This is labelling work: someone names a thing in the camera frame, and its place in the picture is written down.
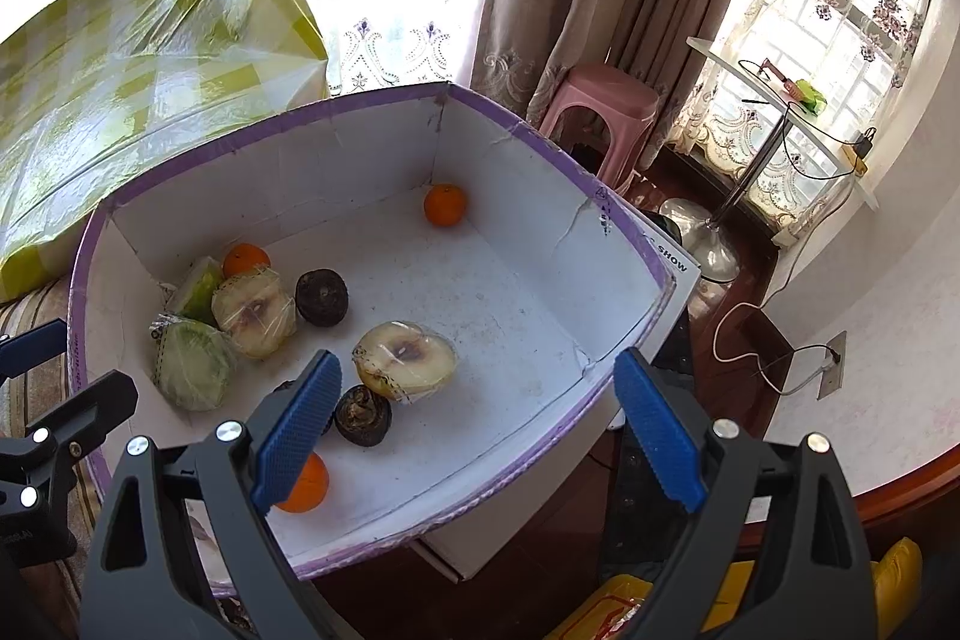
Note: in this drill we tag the small dark passion fruit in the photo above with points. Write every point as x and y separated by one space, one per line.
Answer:
363 417

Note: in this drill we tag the yellow checkered plastic tablecloth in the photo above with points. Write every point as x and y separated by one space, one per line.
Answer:
96 92

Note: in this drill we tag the pink plastic stool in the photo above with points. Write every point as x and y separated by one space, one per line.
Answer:
626 106

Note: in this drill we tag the wrapped green fruit slice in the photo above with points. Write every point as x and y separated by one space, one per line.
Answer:
193 299

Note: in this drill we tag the wrapped pale fruit half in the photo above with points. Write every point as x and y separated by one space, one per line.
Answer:
256 313

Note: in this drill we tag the green item on table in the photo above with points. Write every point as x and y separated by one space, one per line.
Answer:
809 97

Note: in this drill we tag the purple white cardboard box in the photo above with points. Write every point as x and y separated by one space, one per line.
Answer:
546 279

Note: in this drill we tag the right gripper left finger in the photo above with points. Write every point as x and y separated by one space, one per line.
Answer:
145 578

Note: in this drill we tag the orange tangerine back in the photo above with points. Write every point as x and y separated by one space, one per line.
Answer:
244 258

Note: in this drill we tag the orange tangerine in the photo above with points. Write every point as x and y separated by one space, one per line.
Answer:
244 258
445 205
310 488

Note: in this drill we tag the white round side table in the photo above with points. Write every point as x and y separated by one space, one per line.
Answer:
702 232

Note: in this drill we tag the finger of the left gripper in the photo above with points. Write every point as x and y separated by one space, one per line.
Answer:
80 425
19 354

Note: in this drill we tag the green round fruit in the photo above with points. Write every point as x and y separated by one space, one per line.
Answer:
194 365

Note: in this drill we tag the wall power socket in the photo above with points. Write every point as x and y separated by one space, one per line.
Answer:
832 373

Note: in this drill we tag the large dark passion fruit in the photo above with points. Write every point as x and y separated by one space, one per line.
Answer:
321 297

